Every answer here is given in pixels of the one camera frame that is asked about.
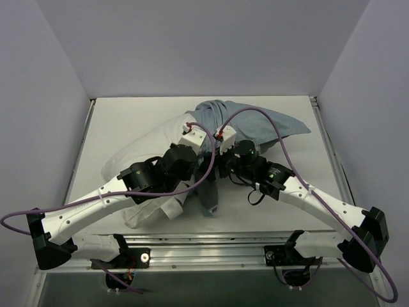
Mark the white pillow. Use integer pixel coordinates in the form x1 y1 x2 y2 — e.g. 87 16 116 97
101 114 196 229

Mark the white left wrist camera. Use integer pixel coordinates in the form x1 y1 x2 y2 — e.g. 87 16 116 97
178 122 206 155

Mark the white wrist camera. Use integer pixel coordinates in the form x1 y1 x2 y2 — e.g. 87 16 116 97
178 122 206 155
213 125 236 155

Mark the aluminium right side rail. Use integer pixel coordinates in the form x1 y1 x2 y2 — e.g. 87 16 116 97
309 97 355 205

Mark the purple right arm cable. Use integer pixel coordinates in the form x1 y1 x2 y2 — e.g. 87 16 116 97
217 107 399 303

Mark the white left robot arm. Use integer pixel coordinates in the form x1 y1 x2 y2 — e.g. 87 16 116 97
27 145 199 270

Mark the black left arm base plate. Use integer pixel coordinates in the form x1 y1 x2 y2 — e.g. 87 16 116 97
97 247 151 269

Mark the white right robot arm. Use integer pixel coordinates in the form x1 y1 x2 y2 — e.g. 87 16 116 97
218 140 389 273

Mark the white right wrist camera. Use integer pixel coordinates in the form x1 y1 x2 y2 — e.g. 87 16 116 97
213 125 236 155

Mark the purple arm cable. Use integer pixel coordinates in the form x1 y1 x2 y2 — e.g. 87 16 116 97
217 107 399 303
0 122 218 294

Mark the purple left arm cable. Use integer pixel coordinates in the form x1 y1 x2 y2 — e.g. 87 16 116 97
0 122 218 294

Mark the aluminium table edge rail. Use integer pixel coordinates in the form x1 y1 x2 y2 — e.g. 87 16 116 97
66 98 96 201

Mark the aluminium front mounting rail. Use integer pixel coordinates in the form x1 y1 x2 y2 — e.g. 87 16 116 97
49 231 334 272

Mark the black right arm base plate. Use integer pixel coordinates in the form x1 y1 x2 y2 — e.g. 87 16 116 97
263 244 320 267

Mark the grey-blue pillowcase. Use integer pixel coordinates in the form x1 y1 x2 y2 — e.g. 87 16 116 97
186 100 311 217

